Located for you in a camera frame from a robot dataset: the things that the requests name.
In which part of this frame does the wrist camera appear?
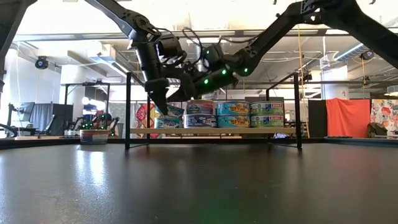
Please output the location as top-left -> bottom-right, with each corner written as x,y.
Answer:
155,34 -> 187,66
203,43 -> 224,68

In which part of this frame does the black round spotlight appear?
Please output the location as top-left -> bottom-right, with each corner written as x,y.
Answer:
34,55 -> 50,70
360,49 -> 376,62

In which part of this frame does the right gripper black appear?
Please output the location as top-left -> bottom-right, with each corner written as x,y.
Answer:
167,70 -> 239,102

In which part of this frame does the blue grey curtain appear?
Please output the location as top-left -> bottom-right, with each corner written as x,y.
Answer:
29,102 -> 74,134

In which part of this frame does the black table mat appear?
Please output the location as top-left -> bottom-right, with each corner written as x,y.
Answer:
0,141 -> 398,224

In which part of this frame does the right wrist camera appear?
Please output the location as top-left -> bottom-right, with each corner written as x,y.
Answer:
203,43 -> 224,68

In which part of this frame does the orange cloth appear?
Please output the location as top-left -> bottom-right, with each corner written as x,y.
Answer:
325,98 -> 372,139

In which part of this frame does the silver-lid can white teal label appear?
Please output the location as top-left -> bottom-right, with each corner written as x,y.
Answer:
216,114 -> 251,129

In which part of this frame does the wooden shelf black metal frame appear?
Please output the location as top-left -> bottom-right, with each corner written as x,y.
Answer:
125,72 -> 303,150

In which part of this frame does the black metal stand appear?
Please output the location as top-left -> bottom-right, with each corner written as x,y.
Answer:
60,81 -> 111,134

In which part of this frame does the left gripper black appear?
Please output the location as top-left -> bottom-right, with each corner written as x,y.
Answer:
144,77 -> 170,115

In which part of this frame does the grey patterned curtain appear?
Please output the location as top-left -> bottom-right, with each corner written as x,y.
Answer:
108,102 -> 127,128

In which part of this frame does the corrugated silver duct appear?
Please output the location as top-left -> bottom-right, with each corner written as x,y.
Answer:
334,35 -> 392,63

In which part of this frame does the black curved cable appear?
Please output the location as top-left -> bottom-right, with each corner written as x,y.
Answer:
0,123 -> 18,138

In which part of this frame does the floral cloth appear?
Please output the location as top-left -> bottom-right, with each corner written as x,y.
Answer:
371,98 -> 398,140

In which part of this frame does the black partition panel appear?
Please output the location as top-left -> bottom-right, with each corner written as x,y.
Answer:
307,99 -> 327,138

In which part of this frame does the black monitor screen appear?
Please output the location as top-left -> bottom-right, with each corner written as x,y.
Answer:
244,96 -> 285,103

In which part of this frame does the silver-lid can green label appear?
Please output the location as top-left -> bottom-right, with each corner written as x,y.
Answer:
250,114 -> 285,128
249,101 -> 285,116

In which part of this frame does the gold-lid can cream label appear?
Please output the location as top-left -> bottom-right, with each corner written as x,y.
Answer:
80,129 -> 109,145

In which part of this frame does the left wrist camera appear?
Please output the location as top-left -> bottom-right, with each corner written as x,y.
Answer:
155,34 -> 187,66

